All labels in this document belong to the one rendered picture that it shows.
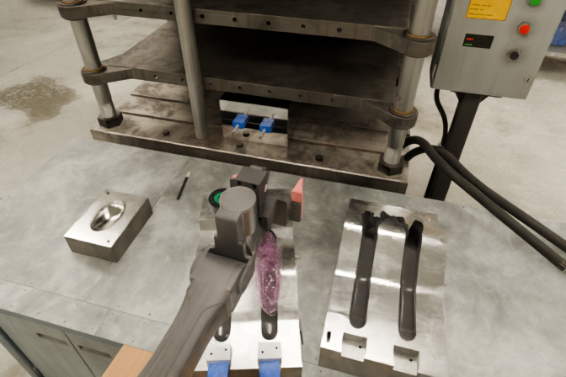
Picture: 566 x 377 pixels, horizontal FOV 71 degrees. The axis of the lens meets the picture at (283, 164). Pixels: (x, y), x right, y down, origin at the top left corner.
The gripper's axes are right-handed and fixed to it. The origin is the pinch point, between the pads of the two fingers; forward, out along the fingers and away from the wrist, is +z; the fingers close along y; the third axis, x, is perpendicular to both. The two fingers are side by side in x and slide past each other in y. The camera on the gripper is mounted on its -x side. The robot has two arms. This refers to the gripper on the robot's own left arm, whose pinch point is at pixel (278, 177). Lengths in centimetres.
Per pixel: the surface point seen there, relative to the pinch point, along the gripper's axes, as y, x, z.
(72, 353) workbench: 63, 76, -21
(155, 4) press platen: 67, -10, 60
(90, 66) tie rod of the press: 94, 13, 51
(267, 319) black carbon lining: -1.1, 35.1, -10.5
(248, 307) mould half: 4.0, 33.6, -10.0
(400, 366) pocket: -31.7, 33.9, -11.5
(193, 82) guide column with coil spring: 54, 16, 56
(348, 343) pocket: -20.3, 33.9, -10.4
